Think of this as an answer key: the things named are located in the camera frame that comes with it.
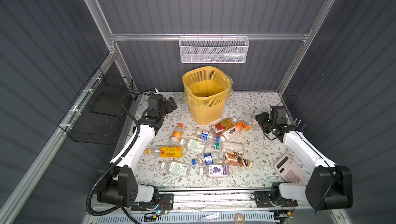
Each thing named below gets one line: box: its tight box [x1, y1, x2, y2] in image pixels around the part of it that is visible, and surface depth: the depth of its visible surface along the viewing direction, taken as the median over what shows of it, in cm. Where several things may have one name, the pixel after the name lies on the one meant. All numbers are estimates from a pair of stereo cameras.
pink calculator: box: [274, 154, 308, 184], surface depth 82 cm
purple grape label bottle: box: [199, 164, 230, 179], surface depth 82 cm
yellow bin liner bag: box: [182, 66, 234, 108], surface depth 93 cm
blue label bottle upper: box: [196, 129, 214, 142], surface depth 93 cm
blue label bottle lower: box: [191, 152, 222, 166], surface depth 85 cm
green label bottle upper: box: [179, 137, 207, 154], surface depth 91 cm
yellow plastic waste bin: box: [182, 66, 231, 126], surface depth 94 cm
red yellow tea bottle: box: [210, 117, 237, 138], surface depth 96 cm
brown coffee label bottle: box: [223, 151, 254, 169], surface depth 84 cm
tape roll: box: [234, 212, 245, 224], surface depth 71 cm
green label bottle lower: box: [160, 160, 191, 177], surface depth 82 cm
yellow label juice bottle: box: [145, 146, 184, 158], surface depth 86 cm
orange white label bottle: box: [219, 121, 251, 142], surface depth 95 cm
